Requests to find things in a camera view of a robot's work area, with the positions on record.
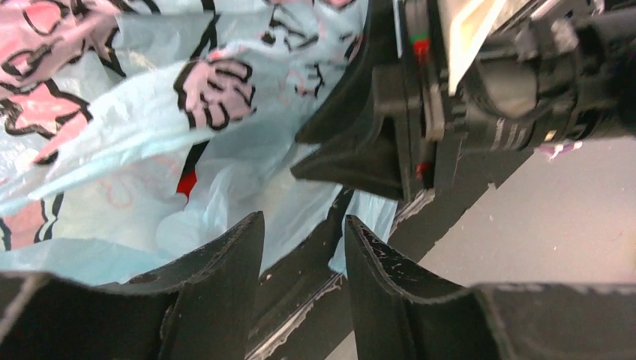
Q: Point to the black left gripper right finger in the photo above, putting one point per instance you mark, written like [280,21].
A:
[403,311]

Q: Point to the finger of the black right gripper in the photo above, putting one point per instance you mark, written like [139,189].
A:
[361,127]

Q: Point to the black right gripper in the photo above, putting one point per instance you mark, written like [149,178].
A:
[555,72]

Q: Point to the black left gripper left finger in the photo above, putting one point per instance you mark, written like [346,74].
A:
[198,306]

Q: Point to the blue printed plastic bag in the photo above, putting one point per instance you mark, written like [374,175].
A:
[105,105]

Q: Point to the red fake fruit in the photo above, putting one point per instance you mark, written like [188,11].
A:
[187,183]

